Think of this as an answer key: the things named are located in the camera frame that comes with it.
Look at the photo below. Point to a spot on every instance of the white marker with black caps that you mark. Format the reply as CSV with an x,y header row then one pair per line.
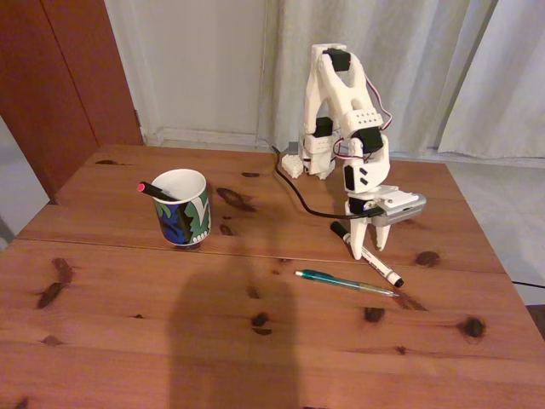
x,y
383,270

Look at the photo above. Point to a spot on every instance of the teal transparent ballpoint pen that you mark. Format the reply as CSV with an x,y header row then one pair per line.
x,y
336,280

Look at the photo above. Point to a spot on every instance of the black pen with red ends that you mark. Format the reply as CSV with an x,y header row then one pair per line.
x,y
155,190

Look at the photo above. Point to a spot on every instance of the white cup with leaf print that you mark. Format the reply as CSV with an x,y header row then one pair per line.
x,y
183,221

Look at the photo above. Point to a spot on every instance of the white curtain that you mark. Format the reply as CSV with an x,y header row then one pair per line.
x,y
426,64
511,85

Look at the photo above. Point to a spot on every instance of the brown wooden cabinet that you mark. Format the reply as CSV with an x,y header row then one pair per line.
x,y
55,85

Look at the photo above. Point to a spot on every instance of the silver oval camera box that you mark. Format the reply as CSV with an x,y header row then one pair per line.
x,y
404,211

